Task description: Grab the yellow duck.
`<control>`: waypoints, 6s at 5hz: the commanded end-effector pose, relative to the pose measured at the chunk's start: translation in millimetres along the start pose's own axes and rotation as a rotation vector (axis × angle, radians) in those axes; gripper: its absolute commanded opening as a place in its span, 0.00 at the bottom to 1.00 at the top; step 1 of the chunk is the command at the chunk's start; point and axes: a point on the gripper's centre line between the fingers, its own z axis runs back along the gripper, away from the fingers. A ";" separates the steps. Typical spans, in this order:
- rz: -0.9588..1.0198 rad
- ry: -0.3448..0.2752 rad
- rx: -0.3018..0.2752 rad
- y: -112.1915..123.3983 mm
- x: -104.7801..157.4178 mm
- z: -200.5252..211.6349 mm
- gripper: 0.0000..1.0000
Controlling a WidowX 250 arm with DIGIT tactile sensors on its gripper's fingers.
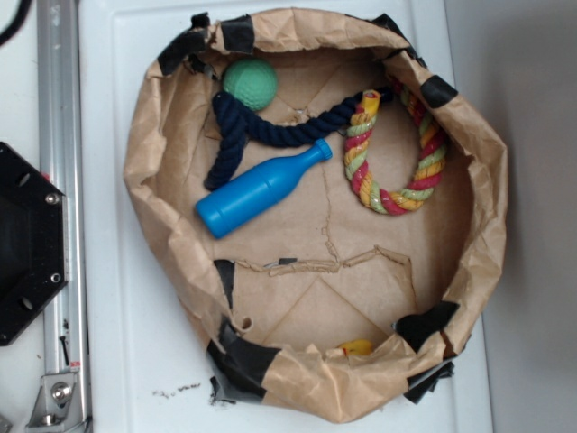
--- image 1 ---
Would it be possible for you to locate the yellow rubber duck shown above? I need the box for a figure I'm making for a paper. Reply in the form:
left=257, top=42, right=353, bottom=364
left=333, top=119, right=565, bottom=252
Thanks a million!
left=338, top=338, right=373, bottom=356

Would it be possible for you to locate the blue plastic bottle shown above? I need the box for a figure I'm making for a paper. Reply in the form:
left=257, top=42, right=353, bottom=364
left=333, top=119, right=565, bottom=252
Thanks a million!
left=196, top=139, right=333, bottom=239

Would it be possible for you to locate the brown paper bag bin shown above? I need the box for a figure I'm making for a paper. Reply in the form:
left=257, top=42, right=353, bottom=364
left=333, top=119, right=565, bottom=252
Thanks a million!
left=124, top=8, right=508, bottom=423

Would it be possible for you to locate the green rubber ball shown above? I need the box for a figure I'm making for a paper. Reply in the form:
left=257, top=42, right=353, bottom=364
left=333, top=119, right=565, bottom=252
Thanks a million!
left=223, top=58, right=278, bottom=111

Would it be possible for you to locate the navy blue rope toy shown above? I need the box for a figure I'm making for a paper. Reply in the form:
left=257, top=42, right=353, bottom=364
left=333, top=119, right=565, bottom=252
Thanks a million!
left=203, top=87, right=394, bottom=191

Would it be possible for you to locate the multicolour rope ring toy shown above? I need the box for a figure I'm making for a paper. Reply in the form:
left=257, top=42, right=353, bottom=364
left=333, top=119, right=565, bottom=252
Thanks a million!
left=343, top=78, right=449, bottom=216

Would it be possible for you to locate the aluminium rail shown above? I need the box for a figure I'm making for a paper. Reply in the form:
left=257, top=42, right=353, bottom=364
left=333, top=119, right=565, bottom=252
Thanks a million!
left=37, top=1, right=93, bottom=432

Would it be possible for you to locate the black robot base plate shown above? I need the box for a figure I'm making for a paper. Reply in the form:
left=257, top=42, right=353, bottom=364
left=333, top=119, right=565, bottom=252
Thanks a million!
left=1, top=143, right=67, bottom=346

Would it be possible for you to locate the metal corner bracket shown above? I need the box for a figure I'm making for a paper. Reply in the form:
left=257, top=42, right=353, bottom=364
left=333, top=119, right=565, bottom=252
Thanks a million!
left=25, top=373, right=83, bottom=432

